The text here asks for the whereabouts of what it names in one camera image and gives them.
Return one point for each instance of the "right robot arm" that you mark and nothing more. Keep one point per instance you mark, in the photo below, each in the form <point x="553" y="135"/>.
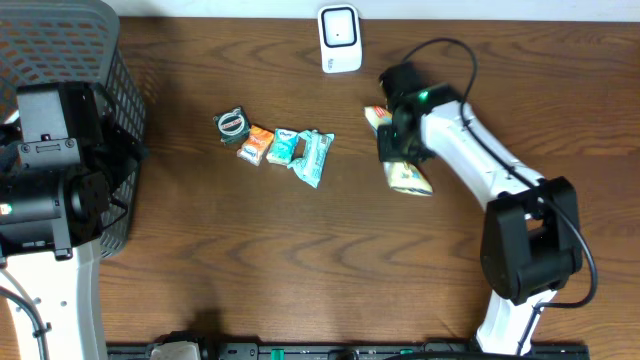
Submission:
<point x="528" y="249"/>

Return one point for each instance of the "dark grey plastic basket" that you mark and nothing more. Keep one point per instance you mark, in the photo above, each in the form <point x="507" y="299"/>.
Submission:
<point x="55" y="41"/>

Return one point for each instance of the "teal candy packet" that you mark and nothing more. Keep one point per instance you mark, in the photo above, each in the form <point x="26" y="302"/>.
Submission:
<point x="283" y="147"/>

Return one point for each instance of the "orange candy packet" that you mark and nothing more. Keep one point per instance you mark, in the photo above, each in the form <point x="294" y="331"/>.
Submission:
<point x="257" y="143"/>

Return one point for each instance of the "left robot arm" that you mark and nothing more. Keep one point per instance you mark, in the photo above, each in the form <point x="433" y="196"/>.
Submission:
<point x="58" y="198"/>

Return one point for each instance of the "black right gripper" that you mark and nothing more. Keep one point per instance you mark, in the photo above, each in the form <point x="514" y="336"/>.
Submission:
<point x="387" y="154"/>

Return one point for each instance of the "large yellow snack bag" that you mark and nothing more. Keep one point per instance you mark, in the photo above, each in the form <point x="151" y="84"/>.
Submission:
<point x="402" y="177"/>

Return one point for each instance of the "black round-logo snack packet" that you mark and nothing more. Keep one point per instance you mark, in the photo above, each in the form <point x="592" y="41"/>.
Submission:
<point x="233" y="125"/>

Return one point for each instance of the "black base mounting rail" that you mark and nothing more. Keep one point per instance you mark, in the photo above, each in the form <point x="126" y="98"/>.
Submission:
<point x="429" y="350"/>

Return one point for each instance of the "white barcode scanner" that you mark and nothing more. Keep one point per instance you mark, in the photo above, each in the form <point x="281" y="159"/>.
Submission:
<point x="340" y="38"/>

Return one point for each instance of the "light green snack packet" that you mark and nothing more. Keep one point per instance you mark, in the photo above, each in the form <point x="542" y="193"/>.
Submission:
<point x="310" y="165"/>

